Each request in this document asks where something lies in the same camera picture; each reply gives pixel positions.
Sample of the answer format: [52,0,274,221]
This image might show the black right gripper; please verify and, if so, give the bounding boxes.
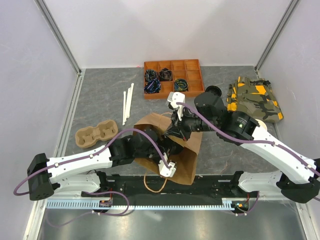
[164,105,218,142]

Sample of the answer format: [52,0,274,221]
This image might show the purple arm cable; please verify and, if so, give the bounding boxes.
[176,101,320,217]
[13,128,173,228]

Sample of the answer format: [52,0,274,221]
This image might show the dark patterned cup sleeve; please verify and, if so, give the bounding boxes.
[144,69,158,82]

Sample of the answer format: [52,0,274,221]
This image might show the slotted cable duct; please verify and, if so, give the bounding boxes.
[46,199,244,211]

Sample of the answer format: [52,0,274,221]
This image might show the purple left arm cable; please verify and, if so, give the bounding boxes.
[13,128,173,228]

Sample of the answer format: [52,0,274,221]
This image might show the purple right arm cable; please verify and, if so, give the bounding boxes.
[176,101,320,217]

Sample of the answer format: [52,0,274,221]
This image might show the stack of black lids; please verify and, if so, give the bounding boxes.
[205,85,222,97]

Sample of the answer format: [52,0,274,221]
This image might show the brown black cup sleeve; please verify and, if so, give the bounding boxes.
[159,67,173,82]

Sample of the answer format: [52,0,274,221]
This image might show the camouflage cloth bag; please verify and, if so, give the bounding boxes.
[226,76,284,124]

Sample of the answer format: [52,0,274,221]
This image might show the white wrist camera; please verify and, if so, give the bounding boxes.
[166,92,186,122]
[158,153,177,178]

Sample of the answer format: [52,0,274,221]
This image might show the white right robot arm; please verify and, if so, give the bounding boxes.
[165,92,320,204]

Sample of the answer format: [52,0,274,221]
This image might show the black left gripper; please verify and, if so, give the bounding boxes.
[135,133,178,167]

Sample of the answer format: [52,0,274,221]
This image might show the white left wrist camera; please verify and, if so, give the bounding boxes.
[158,153,177,178]

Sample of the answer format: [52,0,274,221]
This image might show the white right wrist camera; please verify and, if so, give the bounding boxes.
[166,92,186,122]

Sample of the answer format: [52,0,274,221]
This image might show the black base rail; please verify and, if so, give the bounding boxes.
[97,171,258,206]

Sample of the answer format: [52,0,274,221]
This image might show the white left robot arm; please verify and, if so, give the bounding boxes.
[27,127,183,201]

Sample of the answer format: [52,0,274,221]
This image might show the brown paper bag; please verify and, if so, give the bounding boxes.
[134,112,203,186]

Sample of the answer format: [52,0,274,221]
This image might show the orange compartment tray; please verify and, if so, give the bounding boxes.
[143,59,205,100]

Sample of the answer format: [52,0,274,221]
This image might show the stack of paper cups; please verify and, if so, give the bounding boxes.
[255,119,268,131]

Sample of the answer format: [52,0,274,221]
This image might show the blue striped cup sleeve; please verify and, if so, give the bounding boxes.
[144,79,161,94]

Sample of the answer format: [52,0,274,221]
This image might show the cardboard cup carrier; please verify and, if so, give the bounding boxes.
[75,119,119,149]

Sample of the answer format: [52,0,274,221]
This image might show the green yellow cup sleeve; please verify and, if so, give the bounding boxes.
[173,78,189,92]

